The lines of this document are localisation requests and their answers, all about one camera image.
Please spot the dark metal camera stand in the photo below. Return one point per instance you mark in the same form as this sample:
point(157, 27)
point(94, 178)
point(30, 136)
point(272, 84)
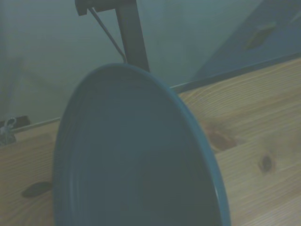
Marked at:
point(131, 37)

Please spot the teal blue ceramic plate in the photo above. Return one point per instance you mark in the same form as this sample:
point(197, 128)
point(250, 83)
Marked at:
point(131, 153)

